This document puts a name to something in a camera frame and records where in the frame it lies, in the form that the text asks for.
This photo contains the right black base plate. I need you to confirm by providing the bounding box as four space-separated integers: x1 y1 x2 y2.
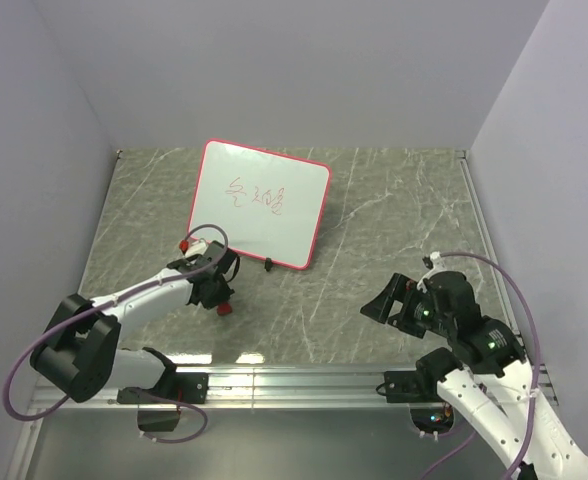
377 370 427 404

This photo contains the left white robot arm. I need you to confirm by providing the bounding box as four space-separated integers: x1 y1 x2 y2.
29 240 240 403

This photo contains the red whiteboard eraser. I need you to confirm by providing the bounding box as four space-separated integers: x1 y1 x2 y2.
216 302 232 316

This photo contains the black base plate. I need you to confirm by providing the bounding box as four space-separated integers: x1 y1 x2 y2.
116 371 209 405
377 370 427 404

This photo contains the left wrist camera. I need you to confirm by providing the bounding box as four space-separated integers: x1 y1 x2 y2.
179 239 208 259

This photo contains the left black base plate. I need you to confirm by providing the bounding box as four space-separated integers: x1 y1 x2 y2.
116 371 209 405

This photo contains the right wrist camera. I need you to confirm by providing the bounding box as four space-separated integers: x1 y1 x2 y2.
422 251 447 280

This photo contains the right side aluminium rail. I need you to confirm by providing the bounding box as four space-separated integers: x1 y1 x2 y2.
455 149 524 345

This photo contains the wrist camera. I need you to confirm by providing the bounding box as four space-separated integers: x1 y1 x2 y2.
422 251 447 280
179 239 208 259

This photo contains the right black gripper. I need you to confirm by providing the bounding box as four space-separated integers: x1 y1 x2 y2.
359 270 453 337

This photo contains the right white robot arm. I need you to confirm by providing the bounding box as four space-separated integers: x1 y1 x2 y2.
360 271 588 479

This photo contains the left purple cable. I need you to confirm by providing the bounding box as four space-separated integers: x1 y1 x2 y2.
1 223 230 445

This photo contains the pink framed whiteboard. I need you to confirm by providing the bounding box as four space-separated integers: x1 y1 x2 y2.
188 139 332 270

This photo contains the aluminium mounting rail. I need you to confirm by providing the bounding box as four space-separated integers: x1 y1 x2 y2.
28 364 560 411

